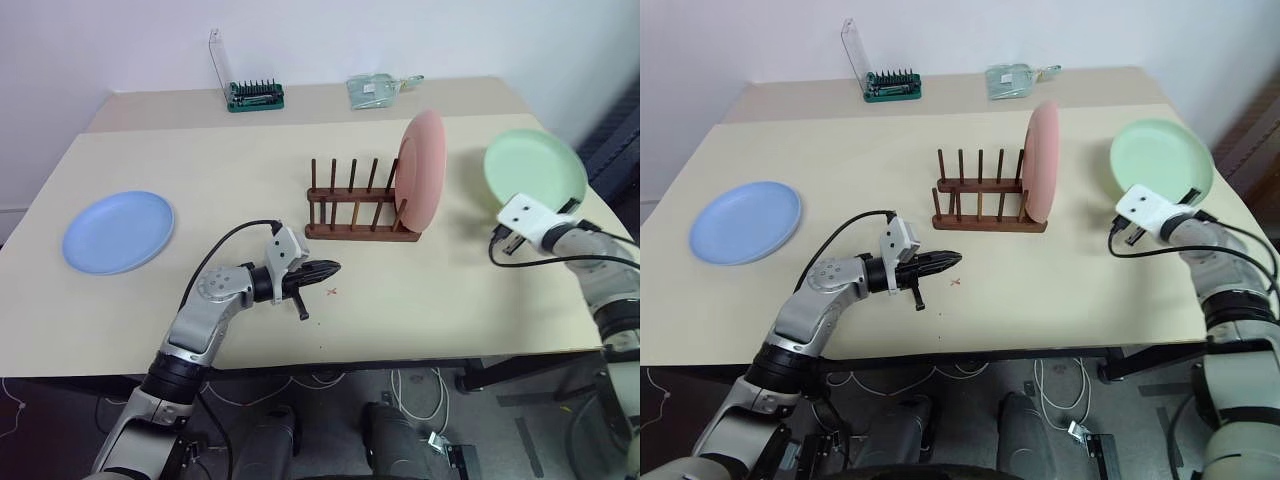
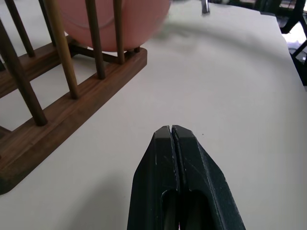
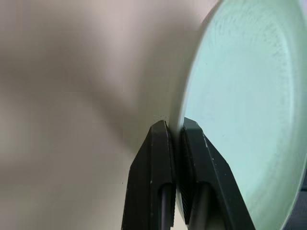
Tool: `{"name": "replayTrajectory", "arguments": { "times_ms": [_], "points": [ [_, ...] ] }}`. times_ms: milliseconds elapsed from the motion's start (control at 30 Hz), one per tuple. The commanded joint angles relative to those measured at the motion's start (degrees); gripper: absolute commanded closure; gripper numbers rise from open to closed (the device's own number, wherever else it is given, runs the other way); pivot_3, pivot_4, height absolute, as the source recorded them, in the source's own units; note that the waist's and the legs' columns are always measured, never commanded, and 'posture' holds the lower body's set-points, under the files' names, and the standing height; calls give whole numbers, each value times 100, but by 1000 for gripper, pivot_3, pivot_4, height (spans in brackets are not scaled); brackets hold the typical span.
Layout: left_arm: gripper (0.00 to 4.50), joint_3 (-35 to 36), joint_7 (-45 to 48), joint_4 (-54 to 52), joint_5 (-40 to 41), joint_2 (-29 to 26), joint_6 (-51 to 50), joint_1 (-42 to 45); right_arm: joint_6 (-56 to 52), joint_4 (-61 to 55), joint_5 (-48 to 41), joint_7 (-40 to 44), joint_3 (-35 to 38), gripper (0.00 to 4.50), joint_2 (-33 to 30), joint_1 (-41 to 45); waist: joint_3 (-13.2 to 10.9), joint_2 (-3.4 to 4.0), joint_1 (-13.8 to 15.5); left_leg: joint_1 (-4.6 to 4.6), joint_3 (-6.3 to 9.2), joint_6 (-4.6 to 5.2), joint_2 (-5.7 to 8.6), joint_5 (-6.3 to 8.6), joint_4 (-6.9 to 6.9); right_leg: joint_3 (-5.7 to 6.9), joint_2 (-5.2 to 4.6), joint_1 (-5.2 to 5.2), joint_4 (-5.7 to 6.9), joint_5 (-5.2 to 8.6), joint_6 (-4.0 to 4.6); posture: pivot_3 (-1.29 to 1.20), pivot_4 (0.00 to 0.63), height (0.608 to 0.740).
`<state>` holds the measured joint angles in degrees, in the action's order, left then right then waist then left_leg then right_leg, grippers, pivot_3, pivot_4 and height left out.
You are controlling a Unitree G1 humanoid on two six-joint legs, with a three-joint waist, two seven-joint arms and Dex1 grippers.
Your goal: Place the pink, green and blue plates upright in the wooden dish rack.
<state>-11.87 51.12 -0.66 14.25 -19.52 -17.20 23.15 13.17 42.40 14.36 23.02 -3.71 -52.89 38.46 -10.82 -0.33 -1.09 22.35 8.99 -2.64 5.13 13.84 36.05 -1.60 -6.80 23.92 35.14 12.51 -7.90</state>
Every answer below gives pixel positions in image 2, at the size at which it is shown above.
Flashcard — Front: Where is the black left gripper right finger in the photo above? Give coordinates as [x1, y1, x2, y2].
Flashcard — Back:
[172, 125, 246, 230]

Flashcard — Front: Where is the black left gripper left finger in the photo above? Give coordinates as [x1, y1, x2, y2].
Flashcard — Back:
[127, 125, 181, 230]

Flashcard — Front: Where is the pink plate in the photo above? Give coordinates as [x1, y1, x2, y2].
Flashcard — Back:
[58, 0, 171, 52]

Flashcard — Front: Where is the wooden dish rack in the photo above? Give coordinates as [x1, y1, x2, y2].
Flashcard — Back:
[0, 0, 148, 195]

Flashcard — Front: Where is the silver metal object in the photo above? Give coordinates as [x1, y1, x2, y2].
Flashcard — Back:
[200, 0, 211, 15]

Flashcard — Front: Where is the black metal frame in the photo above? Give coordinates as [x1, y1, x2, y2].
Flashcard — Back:
[254, 0, 307, 86]

